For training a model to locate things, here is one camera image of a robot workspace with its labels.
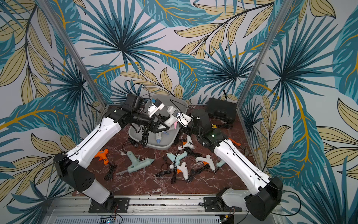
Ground white glue gun orange trigger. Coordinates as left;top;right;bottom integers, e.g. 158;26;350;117
169;162;189;180

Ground large white pink glue gun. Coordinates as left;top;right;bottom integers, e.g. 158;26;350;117
165;106;179;130

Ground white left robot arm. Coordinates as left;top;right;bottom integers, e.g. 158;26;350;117
54;94;169;209

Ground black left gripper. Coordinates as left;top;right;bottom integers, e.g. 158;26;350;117
132;111;171;133

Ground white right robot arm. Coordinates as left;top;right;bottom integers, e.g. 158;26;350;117
176;109;283;221

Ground black tool case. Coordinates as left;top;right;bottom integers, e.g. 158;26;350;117
205;98;236;124

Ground aluminium frame post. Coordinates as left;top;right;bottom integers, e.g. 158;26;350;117
237;0;293;110
37;0;107;107

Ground white glue gun red switch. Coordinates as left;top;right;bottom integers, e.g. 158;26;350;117
178;135;195;150

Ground white blue-tip glue gun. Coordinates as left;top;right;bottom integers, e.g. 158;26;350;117
155;132;168;144

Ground large mint green glue gun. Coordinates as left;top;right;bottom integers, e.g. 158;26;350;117
116;151;155;175

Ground mint glue gun right side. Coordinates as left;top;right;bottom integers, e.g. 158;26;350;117
216;160;226;168

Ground left aluminium frame post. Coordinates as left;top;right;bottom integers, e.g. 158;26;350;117
37;0;107;107

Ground small mint glue gun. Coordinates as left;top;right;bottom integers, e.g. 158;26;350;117
167;152;188;165

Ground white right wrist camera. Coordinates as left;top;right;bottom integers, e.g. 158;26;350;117
172;110;192;127

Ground black cable bundle by box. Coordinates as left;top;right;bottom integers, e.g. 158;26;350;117
122;139;140;153

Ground orange handled pliers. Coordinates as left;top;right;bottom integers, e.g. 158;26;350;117
229;138;252;157

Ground grey plastic storage box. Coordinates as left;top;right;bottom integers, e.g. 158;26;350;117
128;94;188;150

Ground right aluminium frame post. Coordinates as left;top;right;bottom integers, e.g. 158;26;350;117
237;0;293;110

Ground white glue gun long nozzle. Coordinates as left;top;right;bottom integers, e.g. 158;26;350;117
195;155;216;173

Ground front aluminium rail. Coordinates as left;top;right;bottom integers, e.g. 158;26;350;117
41;194;286;224

